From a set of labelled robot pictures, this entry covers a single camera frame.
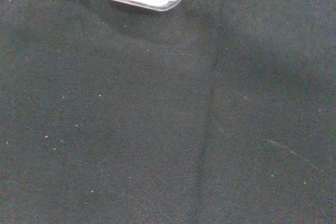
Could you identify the black cloth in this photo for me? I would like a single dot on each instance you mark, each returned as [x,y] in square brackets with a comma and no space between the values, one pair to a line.
[157,129]

